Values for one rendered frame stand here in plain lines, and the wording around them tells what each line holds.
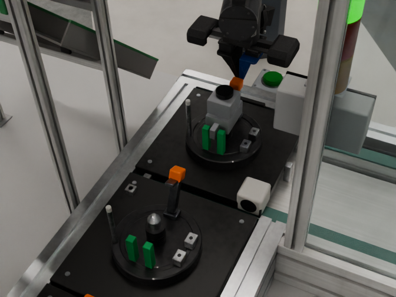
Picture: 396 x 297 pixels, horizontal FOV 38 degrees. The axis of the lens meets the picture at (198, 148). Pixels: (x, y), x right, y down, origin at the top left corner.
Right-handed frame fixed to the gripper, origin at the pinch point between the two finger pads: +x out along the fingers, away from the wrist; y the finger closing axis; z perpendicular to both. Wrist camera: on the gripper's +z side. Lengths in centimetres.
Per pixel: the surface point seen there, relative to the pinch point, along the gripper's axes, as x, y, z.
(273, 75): 12.4, -1.4, 14.5
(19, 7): -23.2, 19.0, -28.9
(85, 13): 110, 149, 142
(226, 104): 1.0, -1.4, -9.7
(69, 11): 110, 158, 140
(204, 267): 12.5, -8.3, -33.0
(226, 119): 4.0, -1.6, -10.0
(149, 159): 12.4, 10.1, -17.1
